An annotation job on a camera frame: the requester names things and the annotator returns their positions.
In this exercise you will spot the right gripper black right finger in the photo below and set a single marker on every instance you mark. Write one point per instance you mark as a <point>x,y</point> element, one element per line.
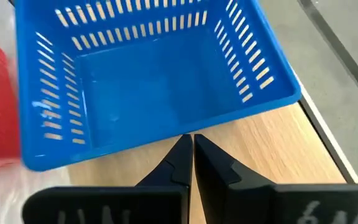
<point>247,202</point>

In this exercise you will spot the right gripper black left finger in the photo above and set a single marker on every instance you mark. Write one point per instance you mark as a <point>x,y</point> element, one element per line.
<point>110,205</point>

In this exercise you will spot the blue slotted plastic basket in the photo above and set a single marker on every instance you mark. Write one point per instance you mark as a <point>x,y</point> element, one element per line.
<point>135,93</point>

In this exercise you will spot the black floor tape strip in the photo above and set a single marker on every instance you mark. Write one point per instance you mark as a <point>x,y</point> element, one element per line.
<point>337,46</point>

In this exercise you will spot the black frame wooden board shelf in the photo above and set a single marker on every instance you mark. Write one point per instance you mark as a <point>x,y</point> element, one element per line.
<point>275,149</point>

